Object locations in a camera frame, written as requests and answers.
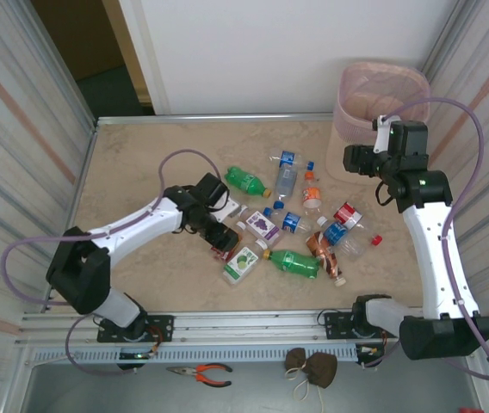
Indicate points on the soda water bottle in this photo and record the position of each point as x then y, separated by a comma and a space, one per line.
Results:
286, 180

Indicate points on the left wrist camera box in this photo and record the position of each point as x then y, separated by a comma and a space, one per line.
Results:
228, 211

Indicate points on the shiny brown bottle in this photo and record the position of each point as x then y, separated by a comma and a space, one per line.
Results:
324, 256

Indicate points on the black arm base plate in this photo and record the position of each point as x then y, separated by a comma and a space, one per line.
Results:
162, 325
335, 323

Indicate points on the small clear bottle blue label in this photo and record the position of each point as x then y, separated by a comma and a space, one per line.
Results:
291, 221

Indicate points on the orange label bottle orange cap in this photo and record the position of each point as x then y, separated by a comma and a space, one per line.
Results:
312, 195

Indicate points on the red label bottle red cap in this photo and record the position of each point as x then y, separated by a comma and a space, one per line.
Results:
348, 213

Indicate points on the bottle red gold label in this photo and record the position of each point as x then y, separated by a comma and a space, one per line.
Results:
219, 257

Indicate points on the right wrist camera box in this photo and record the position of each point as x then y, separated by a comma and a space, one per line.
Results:
382, 135

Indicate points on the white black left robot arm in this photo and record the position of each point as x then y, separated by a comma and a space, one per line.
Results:
137, 221

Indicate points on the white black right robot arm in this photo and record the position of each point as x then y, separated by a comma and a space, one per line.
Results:
434, 258

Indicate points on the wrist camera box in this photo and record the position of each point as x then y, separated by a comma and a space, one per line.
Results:
228, 211
382, 135

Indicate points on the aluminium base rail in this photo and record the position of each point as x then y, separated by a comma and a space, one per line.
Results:
249, 324

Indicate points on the cream ribbed waste bin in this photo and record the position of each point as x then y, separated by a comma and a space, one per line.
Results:
343, 165

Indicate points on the bottle lime picture label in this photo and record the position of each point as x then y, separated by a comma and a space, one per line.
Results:
240, 262

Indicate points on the small red object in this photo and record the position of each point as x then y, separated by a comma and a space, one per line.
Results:
470, 410

